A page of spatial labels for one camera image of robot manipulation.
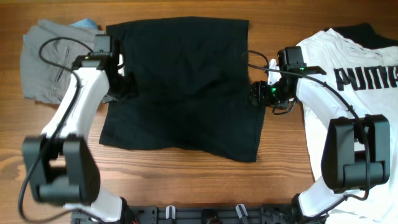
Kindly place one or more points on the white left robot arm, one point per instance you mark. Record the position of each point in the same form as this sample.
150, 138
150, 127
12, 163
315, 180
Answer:
60, 168

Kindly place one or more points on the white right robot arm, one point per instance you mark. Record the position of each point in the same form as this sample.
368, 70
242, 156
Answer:
356, 152

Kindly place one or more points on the folded blue garment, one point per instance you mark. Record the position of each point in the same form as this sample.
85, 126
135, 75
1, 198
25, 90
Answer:
84, 23

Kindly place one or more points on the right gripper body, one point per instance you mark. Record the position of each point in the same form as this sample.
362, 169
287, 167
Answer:
272, 93

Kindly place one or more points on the black garment under t-shirt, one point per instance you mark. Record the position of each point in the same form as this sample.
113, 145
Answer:
364, 35

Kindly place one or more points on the folded grey shorts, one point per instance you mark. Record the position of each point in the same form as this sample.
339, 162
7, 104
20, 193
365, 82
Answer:
44, 82

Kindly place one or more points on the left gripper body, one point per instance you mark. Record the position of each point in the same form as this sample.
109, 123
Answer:
126, 88

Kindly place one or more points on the white Puma t-shirt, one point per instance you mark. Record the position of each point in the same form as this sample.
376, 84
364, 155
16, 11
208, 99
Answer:
359, 79

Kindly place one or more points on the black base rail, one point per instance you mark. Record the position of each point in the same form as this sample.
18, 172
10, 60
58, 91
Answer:
265, 214

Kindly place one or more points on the black shorts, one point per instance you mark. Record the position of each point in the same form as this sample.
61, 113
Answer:
193, 88

